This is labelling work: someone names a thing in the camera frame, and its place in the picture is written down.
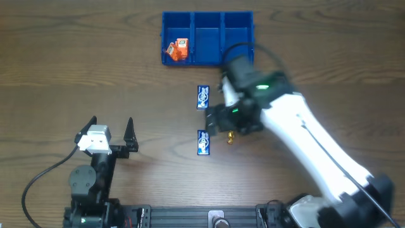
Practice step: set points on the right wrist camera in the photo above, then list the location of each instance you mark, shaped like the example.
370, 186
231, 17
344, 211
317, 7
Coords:
229, 93

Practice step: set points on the blue tray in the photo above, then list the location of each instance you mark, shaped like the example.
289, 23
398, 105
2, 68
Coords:
207, 47

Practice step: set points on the mounting rail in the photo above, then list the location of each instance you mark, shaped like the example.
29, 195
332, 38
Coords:
183, 217

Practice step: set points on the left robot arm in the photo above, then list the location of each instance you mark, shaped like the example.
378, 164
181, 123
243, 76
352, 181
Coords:
82, 180

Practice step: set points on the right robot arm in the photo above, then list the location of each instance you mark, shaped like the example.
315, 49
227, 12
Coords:
316, 142

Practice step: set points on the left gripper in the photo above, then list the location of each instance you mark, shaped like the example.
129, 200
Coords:
118, 152

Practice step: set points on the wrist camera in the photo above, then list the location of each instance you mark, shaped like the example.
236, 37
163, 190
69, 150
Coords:
229, 93
95, 139

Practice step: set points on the blue candy pack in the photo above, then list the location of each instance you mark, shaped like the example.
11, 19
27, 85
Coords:
202, 97
203, 142

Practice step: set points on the orange candy box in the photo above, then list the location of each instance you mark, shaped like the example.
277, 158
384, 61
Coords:
182, 44
172, 52

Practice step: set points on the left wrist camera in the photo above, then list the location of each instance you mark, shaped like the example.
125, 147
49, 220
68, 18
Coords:
95, 139

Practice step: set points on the gold candy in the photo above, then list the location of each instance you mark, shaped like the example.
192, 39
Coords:
231, 137

